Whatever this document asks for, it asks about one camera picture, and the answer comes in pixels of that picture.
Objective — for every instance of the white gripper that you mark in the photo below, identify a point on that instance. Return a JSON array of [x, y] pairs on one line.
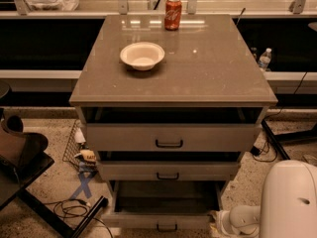
[[238, 218]]

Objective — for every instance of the grey bottom drawer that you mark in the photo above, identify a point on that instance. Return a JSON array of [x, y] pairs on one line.
[[164, 205]]

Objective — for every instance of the grey drawer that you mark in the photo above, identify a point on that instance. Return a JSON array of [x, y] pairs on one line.
[[172, 137], [148, 170], [164, 205]]

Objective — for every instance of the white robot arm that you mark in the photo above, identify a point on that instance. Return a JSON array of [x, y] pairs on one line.
[[288, 208]]

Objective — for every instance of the grey middle drawer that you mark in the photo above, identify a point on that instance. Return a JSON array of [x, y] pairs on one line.
[[148, 170]]

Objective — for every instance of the grey drawer cabinet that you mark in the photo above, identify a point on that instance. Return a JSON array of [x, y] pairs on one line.
[[207, 76]]

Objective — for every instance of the grey top drawer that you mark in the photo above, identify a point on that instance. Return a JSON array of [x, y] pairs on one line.
[[172, 137]]

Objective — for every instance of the black stand leg right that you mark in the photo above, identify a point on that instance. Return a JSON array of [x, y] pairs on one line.
[[294, 137]]

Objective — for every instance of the black stand leg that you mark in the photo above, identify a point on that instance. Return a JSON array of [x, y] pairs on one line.
[[54, 213], [294, 137]]

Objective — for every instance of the blue tape cross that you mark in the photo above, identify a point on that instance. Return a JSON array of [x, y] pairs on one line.
[[85, 179]]

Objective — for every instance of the black stand leg left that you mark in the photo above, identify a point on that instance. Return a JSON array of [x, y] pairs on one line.
[[54, 213]]

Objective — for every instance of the clear water bottle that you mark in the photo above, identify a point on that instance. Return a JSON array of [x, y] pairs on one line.
[[265, 59]]

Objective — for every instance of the white paper bowl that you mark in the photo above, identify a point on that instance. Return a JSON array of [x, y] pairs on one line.
[[142, 56]]

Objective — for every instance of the brown chair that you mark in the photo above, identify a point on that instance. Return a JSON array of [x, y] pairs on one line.
[[23, 158]]

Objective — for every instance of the orange soda can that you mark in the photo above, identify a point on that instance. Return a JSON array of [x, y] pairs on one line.
[[172, 14]]

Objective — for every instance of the wire mesh basket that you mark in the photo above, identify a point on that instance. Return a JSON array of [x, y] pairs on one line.
[[75, 142]]

